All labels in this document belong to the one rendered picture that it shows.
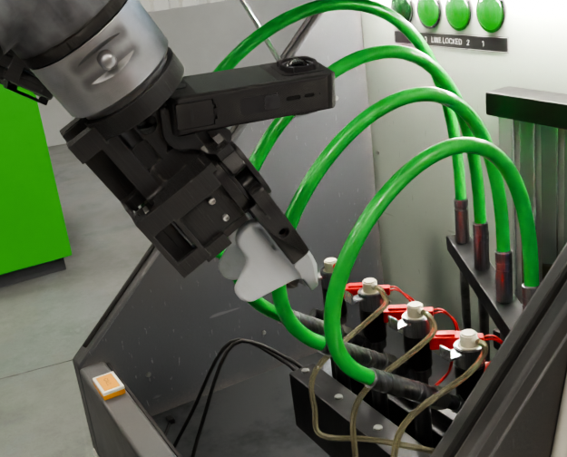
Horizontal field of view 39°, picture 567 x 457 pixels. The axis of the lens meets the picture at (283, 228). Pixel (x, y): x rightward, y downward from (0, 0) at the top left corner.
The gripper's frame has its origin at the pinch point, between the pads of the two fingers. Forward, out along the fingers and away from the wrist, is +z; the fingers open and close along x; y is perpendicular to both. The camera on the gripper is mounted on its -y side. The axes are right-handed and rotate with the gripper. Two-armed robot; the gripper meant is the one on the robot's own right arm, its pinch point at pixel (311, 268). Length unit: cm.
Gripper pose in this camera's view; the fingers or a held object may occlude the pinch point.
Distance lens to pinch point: 60.2
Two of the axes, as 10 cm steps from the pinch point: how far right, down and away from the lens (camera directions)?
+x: 3.8, 3.9, -8.4
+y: -7.7, 6.4, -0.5
